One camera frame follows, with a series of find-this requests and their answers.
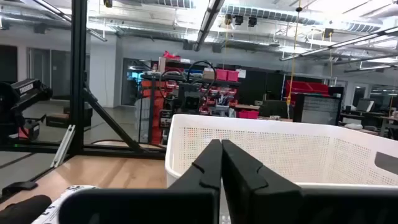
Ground ceiling light bar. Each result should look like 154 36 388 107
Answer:
279 26 398 62
192 0 225 52

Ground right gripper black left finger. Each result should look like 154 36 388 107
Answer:
58 139 223 224

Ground yellow hanging cable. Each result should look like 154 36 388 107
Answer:
285 0 303 106

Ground shelf rack with red bins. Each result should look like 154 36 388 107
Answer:
139 51 261 147

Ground black aluminium table frame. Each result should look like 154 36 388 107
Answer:
0 0 167 200

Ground white perforated plastic basket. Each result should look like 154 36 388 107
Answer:
164 113 398 189

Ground dark floor boxes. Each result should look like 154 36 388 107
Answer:
45 105 93 129

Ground black framed monitor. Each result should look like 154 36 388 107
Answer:
293 92 343 126

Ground silver metal bracket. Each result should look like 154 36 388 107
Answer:
50 124 76 169

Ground red wall panel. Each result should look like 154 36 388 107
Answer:
284 80 330 103

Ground black looped cable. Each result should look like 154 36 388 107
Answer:
185 60 218 94

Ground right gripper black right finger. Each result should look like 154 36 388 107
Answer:
221 139 398 224

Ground white printed wipes pack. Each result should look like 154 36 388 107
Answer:
30 185 100 224

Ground office desk with monitors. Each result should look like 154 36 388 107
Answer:
338 98 398 139

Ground black flat clamp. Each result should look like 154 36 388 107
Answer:
1 181 39 198

